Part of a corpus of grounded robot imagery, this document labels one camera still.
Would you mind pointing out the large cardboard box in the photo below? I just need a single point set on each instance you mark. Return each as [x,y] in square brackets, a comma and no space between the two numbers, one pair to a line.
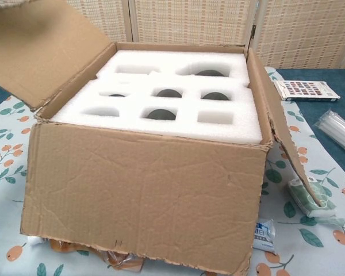
[146,187]

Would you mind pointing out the white foam packing insert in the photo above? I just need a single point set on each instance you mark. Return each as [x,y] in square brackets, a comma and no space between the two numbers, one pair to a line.
[184,126]

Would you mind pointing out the large dark round bowl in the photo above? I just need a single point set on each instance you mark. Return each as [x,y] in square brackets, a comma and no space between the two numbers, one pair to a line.
[208,72]

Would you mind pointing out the woven bamboo folding screen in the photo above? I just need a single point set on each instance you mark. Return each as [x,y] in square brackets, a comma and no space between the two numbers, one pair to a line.
[189,23]

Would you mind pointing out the peanut butter spout pouch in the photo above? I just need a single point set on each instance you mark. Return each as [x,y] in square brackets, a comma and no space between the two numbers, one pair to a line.
[120,261]

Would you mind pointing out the Crest toothpaste tube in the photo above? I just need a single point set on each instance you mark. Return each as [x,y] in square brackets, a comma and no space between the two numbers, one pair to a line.
[264,238]

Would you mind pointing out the teal blue table cover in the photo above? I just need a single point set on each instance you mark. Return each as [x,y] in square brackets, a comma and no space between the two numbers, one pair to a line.
[307,112]

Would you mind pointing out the green tissue pack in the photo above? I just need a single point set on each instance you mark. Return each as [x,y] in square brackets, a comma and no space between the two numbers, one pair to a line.
[300,195]

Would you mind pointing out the flat box with photo grid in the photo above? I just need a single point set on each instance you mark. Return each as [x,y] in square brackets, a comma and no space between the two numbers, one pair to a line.
[304,90]

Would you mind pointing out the bundle of clear straws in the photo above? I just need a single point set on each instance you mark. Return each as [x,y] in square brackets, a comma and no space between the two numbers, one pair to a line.
[339,129]

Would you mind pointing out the fruit and leaf print tablecloth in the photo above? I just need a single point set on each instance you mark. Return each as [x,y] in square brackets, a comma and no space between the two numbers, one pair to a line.
[5,172]

